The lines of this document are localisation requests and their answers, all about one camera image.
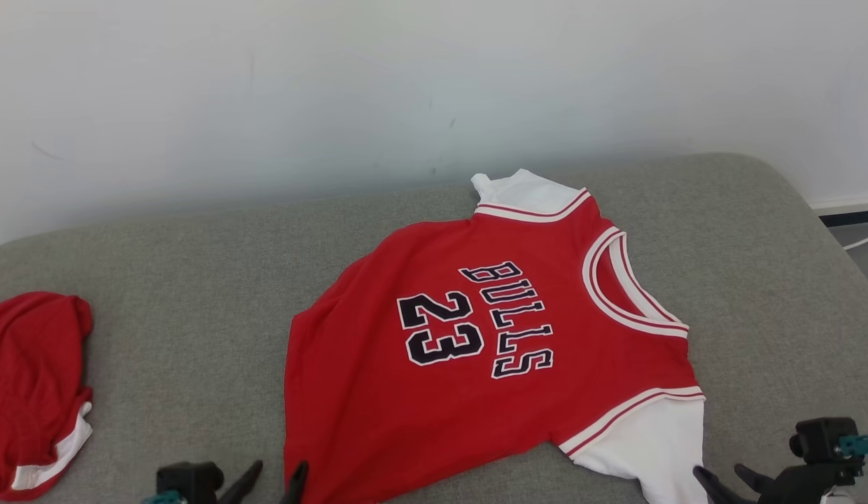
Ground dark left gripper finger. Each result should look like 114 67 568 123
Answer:
219 460 264 504
280 461 309 504

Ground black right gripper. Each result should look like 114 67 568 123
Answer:
692 462 865 504

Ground red Bulls 23 jersey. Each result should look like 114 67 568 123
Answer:
283 168 708 504

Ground red shorts with white stripes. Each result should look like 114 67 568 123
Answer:
0 291 94 502

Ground black skirting board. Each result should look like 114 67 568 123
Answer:
818 209 868 228

